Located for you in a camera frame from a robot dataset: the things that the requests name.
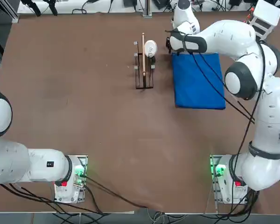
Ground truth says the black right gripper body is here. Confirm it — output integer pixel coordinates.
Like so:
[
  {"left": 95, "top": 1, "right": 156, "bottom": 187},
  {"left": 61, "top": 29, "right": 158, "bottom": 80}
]
[{"left": 165, "top": 36, "right": 181, "bottom": 57}]

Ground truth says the blue towel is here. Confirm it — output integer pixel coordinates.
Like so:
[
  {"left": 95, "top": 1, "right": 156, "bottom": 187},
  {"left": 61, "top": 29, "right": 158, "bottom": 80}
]
[{"left": 171, "top": 52, "right": 226, "bottom": 110}]

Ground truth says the white paper cup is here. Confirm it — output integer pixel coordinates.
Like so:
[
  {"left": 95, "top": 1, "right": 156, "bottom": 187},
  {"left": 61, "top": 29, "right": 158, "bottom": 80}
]
[{"left": 144, "top": 40, "right": 158, "bottom": 58}]

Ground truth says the white stacked drawer box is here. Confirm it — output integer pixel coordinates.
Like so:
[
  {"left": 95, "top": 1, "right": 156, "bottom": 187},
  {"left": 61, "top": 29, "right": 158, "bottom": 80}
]
[{"left": 246, "top": 0, "right": 280, "bottom": 39}]

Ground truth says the aluminium frame profile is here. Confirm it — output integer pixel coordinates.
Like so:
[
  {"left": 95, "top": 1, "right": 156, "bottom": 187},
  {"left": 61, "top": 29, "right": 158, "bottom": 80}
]
[{"left": 0, "top": 0, "right": 19, "bottom": 23}]

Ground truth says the black wire cup rack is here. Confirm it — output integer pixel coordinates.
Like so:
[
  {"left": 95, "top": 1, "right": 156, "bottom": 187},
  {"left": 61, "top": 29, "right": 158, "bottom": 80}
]
[{"left": 133, "top": 32, "right": 156, "bottom": 90}]

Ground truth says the aluminium camera post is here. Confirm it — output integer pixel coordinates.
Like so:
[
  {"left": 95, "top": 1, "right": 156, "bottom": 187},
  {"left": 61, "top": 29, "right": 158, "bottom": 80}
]
[{"left": 142, "top": 0, "right": 153, "bottom": 18}]

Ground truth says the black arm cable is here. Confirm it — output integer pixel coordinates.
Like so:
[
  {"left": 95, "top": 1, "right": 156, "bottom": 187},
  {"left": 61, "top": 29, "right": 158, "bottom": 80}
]
[{"left": 165, "top": 29, "right": 271, "bottom": 168}]

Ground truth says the aluminium base plate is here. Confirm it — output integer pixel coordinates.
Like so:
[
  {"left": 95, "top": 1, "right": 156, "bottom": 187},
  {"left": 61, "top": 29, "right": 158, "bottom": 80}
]
[
  {"left": 209, "top": 154, "right": 249, "bottom": 206},
  {"left": 53, "top": 154, "right": 89, "bottom": 203}
]

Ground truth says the black base cable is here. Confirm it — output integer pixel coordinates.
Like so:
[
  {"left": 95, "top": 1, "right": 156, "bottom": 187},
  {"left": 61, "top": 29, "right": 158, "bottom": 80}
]
[{"left": 83, "top": 176, "right": 154, "bottom": 210}]

